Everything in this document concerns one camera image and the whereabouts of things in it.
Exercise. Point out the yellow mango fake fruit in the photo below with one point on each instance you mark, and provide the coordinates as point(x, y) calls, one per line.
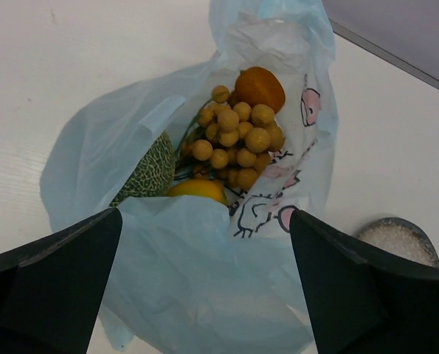
point(198, 187)

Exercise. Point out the grey speckled plate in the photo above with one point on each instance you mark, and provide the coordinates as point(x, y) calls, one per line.
point(401, 238)

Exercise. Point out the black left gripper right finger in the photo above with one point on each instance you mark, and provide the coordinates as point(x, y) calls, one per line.
point(362, 299)

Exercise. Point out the orange persimmon fake fruit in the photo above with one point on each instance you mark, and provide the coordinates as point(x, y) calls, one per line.
point(257, 85)

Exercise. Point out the yellow longan fruit bunch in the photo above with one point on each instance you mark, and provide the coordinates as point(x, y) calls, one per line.
point(230, 140)

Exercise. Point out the light blue plastic bag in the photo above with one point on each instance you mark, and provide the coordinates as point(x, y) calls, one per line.
point(191, 275)

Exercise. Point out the green netted melon slice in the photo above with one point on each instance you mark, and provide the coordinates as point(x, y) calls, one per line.
point(153, 175)

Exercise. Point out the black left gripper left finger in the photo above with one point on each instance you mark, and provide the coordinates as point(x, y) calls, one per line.
point(51, 289)

